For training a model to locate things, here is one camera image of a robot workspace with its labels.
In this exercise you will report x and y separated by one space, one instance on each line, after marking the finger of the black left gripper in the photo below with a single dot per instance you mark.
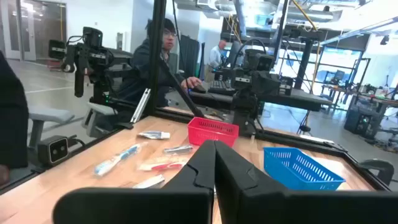
237 85
273 84

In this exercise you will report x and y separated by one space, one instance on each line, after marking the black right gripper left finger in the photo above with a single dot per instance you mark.
186 202

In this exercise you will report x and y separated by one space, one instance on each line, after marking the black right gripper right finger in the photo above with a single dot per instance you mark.
264 205

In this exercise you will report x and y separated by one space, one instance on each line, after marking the red toothbrush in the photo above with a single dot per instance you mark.
164 165

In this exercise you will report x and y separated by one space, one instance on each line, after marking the small silver tube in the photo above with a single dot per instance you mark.
149 182

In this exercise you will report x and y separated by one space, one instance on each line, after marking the silver nail clipper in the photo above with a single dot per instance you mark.
178 149

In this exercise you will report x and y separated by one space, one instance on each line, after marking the white purple toothpaste tube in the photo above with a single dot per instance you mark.
154 135

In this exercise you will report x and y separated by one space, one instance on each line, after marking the blue toothbrush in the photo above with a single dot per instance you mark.
124 154

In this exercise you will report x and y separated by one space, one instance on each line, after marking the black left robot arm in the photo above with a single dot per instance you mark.
245 112

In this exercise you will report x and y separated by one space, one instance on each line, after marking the black keyboard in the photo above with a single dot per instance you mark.
220 87

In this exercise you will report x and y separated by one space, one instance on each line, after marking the large black desk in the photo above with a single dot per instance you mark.
295 101

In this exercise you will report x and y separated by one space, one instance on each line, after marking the black keyboard desk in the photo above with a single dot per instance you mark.
211 97

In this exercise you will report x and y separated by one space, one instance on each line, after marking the blue plastic basket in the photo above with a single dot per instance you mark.
280 180

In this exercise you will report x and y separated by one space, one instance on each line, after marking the person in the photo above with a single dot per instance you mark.
215 56
12 109
140 71

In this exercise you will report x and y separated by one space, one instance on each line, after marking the black computer mouse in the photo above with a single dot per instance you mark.
200 89

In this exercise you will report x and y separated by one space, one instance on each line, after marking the red plastic basket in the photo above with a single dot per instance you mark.
211 140

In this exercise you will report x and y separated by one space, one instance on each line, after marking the black computer tower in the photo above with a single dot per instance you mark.
357 123

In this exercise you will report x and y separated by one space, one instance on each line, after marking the cluttered work table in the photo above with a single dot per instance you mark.
382 99

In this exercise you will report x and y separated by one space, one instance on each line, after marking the grey chair armrest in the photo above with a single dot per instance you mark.
377 166

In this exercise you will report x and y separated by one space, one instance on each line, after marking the grey bench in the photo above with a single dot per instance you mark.
49 115

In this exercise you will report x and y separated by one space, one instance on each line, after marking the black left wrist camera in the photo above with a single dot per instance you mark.
264 62

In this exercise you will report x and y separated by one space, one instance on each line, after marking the black diagonal frame brace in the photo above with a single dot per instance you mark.
183 90

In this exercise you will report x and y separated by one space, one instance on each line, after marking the black frame upright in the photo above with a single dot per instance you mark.
155 62

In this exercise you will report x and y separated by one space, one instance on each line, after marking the silver aluminium bracket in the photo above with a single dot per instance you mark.
141 104

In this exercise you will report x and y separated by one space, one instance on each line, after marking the black table-level camera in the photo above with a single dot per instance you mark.
53 151

